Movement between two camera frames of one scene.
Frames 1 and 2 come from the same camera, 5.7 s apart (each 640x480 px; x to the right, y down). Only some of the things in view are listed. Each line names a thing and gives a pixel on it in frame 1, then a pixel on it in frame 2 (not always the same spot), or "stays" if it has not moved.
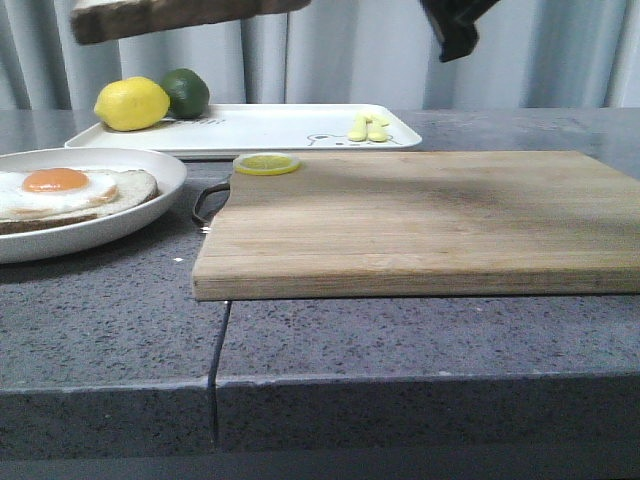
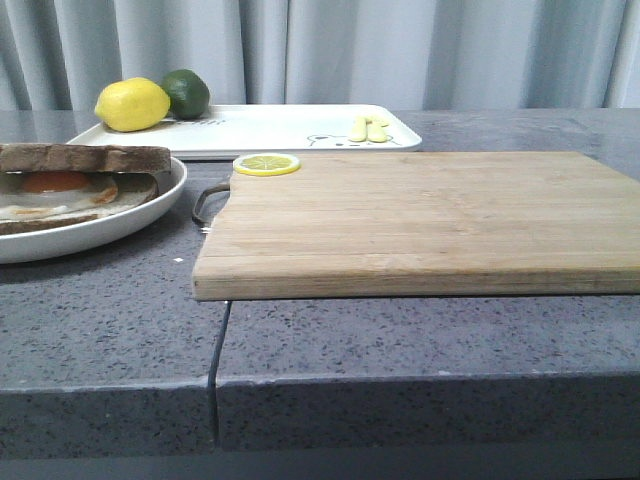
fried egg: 45,190 stays
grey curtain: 532,54 stays
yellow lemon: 132,104 stays
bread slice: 134,19 -> 67,157
